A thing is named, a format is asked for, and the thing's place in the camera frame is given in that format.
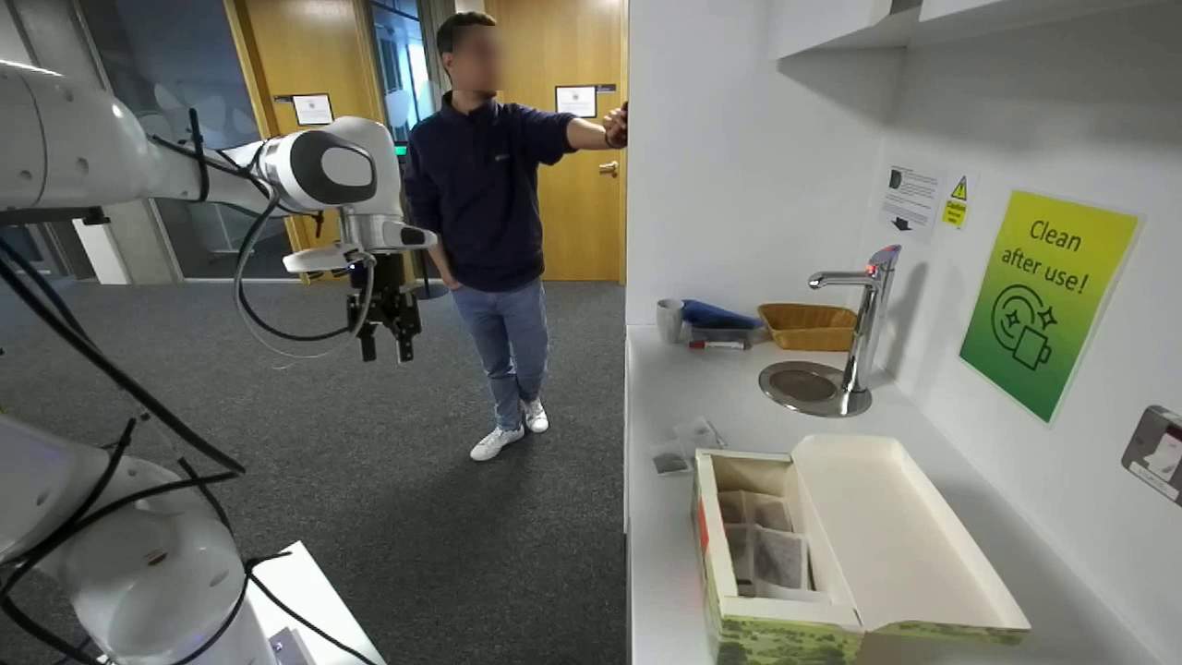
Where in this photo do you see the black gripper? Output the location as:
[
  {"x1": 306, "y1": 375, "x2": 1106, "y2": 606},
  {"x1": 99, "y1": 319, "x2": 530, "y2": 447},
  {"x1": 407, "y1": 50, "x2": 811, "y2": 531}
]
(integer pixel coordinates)
[{"x1": 348, "y1": 246, "x2": 426, "y2": 367}]

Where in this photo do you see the tea bag inside box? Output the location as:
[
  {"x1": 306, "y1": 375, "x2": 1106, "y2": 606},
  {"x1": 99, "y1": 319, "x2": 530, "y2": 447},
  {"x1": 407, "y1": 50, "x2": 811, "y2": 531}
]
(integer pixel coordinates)
[
  {"x1": 717, "y1": 488, "x2": 792, "y2": 537},
  {"x1": 737, "y1": 524, "x2": 822, "y2": 597}
]

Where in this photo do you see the green cardboard tea box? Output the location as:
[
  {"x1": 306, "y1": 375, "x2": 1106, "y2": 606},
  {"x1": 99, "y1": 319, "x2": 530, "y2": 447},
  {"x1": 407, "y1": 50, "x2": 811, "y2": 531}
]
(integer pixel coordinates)
[{"x1": 691, "y1": 432, "x2": 1035, "y2": 665}]

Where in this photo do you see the man's left hand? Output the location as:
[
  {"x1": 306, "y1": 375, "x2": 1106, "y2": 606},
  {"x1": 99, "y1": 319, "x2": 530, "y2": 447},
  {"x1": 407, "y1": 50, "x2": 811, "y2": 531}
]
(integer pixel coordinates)
[{"x1": 598, "y1": 102, "x2": 632, "y2": 150}]

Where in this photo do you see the man in navy hoodie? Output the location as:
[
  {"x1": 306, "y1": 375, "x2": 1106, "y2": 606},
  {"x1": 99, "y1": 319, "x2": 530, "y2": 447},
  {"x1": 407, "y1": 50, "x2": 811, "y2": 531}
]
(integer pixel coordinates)
[{"x1": 403, "y1": 11, "x2": 632, "y2": 467}]

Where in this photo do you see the wooden door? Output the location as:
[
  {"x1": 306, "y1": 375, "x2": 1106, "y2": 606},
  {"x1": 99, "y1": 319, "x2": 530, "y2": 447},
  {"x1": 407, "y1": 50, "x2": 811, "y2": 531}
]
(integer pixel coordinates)
[
  {"x1": 486, "y1": 0, "x2": 632, "y2": 287},
  {"x1": 225, "y1": 0, "x2": 390, "y2": 256}
]

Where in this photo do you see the framed door sign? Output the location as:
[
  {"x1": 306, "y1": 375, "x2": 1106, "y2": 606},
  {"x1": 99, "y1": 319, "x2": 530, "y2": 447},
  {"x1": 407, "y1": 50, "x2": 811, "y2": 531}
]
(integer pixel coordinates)
[
  {"x1": 554, "y1": 80, "x2": 604, "y2": 123},
  {"x1": 287, "y1": 87, "x2": 337, "y2": 130}
]

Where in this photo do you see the white robot mounting table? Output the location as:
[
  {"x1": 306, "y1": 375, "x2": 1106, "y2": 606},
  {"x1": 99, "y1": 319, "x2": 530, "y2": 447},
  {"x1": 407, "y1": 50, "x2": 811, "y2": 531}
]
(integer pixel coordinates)
[{"x1": 245, "y1": 538, "x2": 390, "y2": 665}]

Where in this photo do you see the blue cloth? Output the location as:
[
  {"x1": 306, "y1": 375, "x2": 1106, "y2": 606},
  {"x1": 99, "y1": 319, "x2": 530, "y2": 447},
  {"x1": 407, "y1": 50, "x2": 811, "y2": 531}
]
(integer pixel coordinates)
[{"x1": 679, "y1": 294, "x2": 766, "y2": 339}]

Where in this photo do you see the round metal sink drain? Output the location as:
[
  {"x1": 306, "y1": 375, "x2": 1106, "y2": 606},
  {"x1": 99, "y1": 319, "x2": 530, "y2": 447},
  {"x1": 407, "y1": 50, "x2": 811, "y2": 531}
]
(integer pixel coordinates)
[{"x1": 754, "y1": 358, "x2": 877, "y2": 422}]

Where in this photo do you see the metal stand holder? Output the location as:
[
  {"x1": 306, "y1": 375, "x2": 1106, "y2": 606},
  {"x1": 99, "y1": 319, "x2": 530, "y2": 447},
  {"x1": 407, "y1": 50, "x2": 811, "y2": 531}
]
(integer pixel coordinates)
[{"x1": 804, "y1": 239, "x2": 907, "y2": 416}]

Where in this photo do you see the white notice label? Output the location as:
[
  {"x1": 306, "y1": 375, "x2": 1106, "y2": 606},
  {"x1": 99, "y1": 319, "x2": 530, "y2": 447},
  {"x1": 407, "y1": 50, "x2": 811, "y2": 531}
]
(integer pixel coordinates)
[{"x1": 880, "y1": 162, "x2": 945, "y2": 238}]

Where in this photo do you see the yellow warning sticker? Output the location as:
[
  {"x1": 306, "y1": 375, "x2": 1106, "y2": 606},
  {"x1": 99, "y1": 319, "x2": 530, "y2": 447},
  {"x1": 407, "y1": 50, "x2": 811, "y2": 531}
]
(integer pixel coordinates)
[{"x1": 940, "y1": 174, "x2": 977, "y2": 234}]

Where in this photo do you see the green clean after use poster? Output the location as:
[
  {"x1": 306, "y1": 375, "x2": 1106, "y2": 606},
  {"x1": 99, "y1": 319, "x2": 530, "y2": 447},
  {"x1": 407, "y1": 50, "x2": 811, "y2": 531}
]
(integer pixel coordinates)
[{"x1": 958, "y1": 190, "x2": 1141, "y2": 426}]

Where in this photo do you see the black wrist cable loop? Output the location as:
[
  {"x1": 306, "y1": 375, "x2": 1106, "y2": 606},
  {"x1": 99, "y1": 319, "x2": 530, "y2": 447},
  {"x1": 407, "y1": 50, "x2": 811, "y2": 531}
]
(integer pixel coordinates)
[{"x1": 232, "y1": 194, "x2": 372, "y2": 346}]

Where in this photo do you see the long black arm cable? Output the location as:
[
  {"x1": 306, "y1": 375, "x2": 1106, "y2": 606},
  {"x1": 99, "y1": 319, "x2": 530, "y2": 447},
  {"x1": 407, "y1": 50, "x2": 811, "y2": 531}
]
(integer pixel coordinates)
[{"x1": 0, "y1": 238, "x2": 250, "y2": 475}]

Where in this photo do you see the metal wall socket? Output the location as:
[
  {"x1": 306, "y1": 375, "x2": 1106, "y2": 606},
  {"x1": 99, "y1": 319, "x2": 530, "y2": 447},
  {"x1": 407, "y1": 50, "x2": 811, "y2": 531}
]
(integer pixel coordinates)
[{"x1": 1121, "y1": 401, "x2": 1182, "y2": 511}]

